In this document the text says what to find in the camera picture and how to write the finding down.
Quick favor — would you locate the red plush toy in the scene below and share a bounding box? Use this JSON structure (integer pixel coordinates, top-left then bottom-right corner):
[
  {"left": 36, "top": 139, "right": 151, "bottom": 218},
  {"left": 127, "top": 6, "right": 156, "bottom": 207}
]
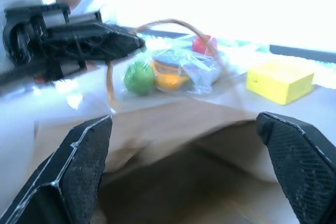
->
[{"left": 192, "top": 35, "right": 218, "bottom": 57}]

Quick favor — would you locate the yellow box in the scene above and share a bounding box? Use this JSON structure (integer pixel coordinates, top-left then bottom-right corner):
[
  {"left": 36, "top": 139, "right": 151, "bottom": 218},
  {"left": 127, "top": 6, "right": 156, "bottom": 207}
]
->
[{"left": 246, "top": 60, "right": 315, "bottom": 106}]

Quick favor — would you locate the black background bar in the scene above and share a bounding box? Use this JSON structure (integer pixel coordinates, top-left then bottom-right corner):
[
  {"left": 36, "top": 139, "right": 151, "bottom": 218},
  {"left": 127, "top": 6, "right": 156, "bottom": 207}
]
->
[{"left": 269, "top": 44, "right": 336, "bottom": 64}]

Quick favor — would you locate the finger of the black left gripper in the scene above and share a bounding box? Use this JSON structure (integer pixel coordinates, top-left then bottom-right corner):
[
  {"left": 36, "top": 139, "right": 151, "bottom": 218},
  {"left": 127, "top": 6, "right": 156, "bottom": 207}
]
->
[
  {"left": 46, "top": 23, "right": 146, "bottom": 61},
  {"left": 68, "top": 10, "right": 103, "bottom": 25}
]

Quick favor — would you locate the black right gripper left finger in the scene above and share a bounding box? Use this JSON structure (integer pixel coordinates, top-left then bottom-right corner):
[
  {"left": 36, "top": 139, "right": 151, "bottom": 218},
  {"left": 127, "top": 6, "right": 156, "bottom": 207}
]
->
[{"left": 0, "top": 114, "right": 113, "bottom": 224}]

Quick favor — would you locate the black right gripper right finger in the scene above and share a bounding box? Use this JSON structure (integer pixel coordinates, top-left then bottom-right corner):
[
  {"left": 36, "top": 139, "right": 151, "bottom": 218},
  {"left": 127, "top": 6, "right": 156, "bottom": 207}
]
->
[{"left": 255, "top": 111, "right": 336, "bottom": 224}]

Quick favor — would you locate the brown paper bag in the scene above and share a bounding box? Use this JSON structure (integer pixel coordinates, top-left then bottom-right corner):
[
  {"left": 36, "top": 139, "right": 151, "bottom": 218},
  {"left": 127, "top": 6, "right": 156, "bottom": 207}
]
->
[{"left": 33, "top": 18, "right": 299, "bottom": 224}]

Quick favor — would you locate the green round plush toy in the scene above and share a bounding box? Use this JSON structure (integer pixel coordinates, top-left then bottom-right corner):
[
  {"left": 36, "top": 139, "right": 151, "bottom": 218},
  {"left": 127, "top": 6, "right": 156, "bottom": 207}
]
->
[{"left": 123, "top": 61, "right": 156, "bottom": 97}]

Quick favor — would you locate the clear plastic bag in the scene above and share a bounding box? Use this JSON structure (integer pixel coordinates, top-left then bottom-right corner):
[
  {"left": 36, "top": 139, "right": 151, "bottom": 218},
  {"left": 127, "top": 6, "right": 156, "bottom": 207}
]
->
[{"left": 145, "top": 46, "right": 229, "bottom": 97}]

